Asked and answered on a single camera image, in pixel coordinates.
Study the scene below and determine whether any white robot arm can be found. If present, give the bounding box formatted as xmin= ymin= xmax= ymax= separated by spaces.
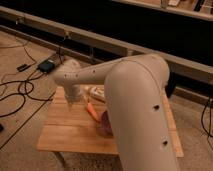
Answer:
xmin=54 ymin=54 xmax=180 ymax=171

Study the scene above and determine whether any orange toy carrot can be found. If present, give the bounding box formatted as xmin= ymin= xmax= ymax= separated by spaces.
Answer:
xmin=87 ymin=103 xmax=100 ymax=122

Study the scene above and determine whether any wooden table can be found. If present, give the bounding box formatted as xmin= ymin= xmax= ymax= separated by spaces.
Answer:
xmin=36 ymin=85 xmax=185 ymax=168

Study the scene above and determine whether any purple bowl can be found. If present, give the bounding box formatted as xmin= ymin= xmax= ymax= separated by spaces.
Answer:
xmin=97 ymin=111 xmax=113 ymax=136

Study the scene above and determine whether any black power adapter box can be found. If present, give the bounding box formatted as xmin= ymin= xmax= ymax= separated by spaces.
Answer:
xmin=37 ymin=60 xmax=55 ymax=73

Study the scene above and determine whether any small black device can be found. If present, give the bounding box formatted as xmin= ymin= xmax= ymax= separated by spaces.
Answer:
xmin=17 ymin=64 xmax=30 ymax=72

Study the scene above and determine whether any black cable at right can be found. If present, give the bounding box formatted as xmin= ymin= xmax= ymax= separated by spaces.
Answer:
xmin=200 ymin=95 xmax=213 ymax=151

